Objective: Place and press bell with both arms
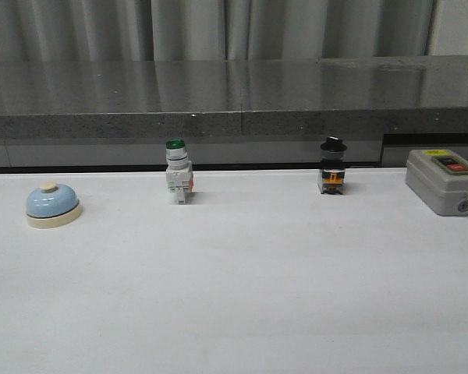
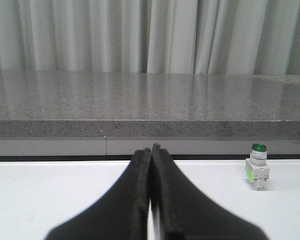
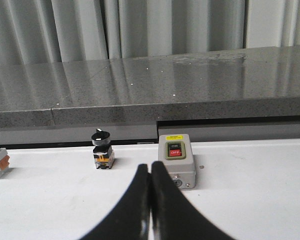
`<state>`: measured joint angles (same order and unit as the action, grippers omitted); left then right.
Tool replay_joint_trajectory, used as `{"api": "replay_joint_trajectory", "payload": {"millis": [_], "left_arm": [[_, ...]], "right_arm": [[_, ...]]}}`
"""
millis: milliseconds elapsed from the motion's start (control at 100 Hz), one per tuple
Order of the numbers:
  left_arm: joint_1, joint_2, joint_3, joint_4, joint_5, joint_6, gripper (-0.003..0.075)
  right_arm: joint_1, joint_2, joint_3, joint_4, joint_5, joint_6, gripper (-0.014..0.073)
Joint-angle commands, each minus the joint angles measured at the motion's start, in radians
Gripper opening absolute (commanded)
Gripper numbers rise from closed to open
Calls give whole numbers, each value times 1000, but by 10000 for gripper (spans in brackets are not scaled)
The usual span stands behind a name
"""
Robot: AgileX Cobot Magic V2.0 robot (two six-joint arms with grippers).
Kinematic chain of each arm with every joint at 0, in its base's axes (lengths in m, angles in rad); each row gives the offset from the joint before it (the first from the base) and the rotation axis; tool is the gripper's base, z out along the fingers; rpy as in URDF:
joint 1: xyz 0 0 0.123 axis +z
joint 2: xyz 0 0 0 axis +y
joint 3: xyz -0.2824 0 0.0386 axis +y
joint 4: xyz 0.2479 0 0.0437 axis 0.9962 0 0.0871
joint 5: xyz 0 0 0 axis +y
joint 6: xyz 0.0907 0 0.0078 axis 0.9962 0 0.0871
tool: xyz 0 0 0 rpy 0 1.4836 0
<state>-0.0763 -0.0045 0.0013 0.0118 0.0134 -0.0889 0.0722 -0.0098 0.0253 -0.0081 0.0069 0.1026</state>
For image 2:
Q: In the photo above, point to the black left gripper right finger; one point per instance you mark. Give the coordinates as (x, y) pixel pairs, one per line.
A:
(182, 212)

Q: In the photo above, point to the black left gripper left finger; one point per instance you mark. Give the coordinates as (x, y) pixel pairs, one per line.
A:
(120, 214)

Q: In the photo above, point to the grey stone counter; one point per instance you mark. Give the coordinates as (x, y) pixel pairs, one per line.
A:
(110, 115)

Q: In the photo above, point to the white curtain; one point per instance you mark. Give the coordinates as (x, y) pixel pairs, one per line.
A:
(152, 36)

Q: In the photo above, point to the green pushbutton switch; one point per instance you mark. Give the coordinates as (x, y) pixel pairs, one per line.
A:
(256, 168)

